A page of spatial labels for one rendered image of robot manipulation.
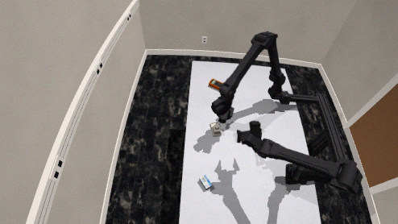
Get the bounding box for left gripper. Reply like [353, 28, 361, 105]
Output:
[237, 128, 262, 143]

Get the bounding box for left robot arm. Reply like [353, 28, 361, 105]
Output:
[240, 121, 363, 194]

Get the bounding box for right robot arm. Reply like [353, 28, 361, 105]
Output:
[211, 31, 286, 123]

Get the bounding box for orange digital multimeter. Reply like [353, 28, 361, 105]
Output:
[209, 79, 223, 90]

